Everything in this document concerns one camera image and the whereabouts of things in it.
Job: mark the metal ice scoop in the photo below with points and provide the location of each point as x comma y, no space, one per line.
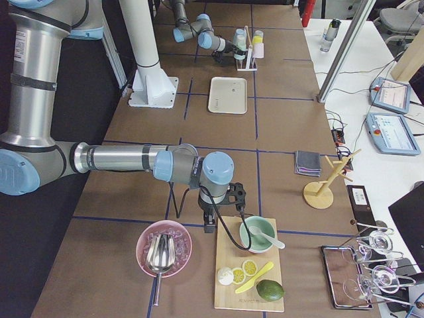
160,258

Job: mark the green plastic cup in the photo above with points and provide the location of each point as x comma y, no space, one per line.
240,42

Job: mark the black laptop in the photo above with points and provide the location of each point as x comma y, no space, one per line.
407,214

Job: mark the green avocado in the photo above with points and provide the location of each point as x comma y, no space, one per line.
270,290

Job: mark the grey office chair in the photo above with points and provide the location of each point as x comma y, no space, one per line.
401,23

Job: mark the white wire cup rack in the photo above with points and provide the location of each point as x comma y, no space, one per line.
248,64

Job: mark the beige rabbit tray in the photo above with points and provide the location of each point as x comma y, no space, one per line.
228,95

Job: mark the metallic rectangular tray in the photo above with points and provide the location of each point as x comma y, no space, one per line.
341,269

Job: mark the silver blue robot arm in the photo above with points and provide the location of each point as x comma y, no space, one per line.
202,30
30,157

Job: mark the yellow plastic cup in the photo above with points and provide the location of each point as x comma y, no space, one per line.
257,39

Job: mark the red fire extinguisher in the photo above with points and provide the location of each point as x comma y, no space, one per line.
308,6

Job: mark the small electronics board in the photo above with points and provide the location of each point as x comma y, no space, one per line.
338,136

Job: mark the teach pendant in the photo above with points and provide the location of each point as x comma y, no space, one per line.
390,95
391,134

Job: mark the black box with label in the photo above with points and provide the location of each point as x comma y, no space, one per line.
360,204

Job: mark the clear water bottle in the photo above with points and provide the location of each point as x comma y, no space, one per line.
329,35

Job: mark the grey plastic cup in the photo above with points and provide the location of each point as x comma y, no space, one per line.
259,33

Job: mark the lower teach pendant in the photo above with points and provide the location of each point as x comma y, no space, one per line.
391,134

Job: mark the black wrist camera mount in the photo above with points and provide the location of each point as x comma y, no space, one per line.
236,195

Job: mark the wooden cutting board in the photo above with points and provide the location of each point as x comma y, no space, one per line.
228,255

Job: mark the blue plastic cup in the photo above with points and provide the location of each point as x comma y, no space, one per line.
239,32

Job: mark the yellow plastic knife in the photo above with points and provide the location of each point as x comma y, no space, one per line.
250,283

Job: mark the upper teach pendant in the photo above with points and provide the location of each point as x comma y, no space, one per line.
390,95

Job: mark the white camera pole stand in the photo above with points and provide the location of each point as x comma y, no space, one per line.
151,87

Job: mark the wooden mug tree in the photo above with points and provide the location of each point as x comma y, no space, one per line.
318,194

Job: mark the pink ice bowl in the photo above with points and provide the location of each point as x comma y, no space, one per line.
182,243

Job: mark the white ceramic spoon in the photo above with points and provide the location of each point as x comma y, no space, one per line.
257,231

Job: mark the aluminium frame post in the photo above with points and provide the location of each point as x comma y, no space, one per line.
352,33

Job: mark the lemon slice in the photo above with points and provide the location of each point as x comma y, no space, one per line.
249,268
238,276

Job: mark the grey folded cloth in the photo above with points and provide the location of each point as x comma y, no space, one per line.
307,163

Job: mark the wire glass rack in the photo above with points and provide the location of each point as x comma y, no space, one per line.
379,282

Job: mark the white lemon end piece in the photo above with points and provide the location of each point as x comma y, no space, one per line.
225,276

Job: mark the pink plastic cup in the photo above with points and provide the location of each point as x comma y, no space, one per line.
258,50

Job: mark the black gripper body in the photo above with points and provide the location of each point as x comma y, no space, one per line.
229,46
206,207

